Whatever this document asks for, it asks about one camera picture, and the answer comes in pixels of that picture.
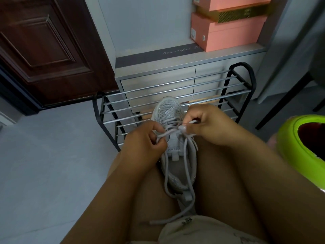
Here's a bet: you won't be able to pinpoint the person's left hand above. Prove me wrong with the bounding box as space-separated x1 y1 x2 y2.
119 121 168 176

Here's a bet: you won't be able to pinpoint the person's right hand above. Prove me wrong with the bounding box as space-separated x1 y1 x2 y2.
178 104 245 148

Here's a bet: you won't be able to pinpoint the grey shoelace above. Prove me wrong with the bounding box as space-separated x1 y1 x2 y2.
149 119 201 225

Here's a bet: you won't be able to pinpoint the person's right forearm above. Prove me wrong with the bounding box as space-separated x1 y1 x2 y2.
226 136 325 244

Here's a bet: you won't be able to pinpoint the person's left forearm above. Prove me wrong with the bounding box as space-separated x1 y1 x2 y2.
60 165 150 244

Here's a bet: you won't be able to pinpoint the grey glitter sneaker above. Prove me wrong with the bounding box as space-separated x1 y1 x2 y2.
151 96 199 201

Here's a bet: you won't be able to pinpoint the black metal shoe rack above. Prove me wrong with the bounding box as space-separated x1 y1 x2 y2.
92 62 254 153

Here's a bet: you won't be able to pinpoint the grey drawer cabinet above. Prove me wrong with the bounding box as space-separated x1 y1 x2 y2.
114 45 267 120

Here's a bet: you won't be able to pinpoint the person's right leg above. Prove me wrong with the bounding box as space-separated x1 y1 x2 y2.
194 136 270 242

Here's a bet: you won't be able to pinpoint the person's leg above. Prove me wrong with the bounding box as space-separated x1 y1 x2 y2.
108 149 179 244
194 136 270 242

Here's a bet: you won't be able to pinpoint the grey cabinet mat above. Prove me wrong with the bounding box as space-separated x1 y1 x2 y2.
115 43 201 69

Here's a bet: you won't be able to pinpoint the person's left leg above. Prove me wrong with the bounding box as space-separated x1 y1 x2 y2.
108 149 179 244

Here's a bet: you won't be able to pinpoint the green plastic bin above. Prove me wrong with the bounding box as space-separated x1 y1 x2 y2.
276 114 325 194

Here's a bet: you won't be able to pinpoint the black chair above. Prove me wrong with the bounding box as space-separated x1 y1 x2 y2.
255 70 325 130

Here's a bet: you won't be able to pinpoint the beige shorts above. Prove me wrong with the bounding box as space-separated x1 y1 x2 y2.
157 215 268 244

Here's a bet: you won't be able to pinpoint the large pink shoe box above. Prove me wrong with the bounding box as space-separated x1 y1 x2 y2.
191 12 268 53

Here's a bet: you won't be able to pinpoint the gold patterned box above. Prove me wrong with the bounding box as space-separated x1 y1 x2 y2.
200 3 270 24

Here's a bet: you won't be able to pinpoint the brown wooden door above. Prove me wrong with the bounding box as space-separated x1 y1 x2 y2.
0 0 120 110

